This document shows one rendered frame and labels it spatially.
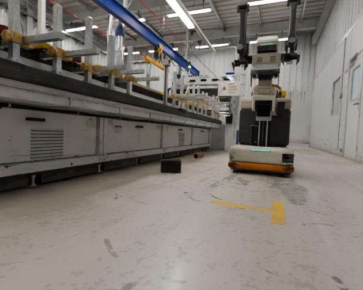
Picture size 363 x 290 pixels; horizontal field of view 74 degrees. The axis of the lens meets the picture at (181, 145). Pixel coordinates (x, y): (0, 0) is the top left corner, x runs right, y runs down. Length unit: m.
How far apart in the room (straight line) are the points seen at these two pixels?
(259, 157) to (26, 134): 1.96
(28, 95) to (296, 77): 11.49
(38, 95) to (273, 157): 2.00
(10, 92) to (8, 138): 0.36
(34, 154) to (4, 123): 0.26
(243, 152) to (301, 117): 9.58
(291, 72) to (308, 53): 0.97
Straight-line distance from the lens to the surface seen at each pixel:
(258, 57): 2.69
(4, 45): 1.62
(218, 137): 5.88
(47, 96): 1.60
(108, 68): 1.76
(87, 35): 1.88
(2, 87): 1.45
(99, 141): 2.21
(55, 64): 1.64
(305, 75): 12.29
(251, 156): 2.52
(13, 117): 1.75
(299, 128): 11.98
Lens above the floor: 0.40
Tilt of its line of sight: 3 degrees down
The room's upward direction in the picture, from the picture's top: 2 degrees clockwise
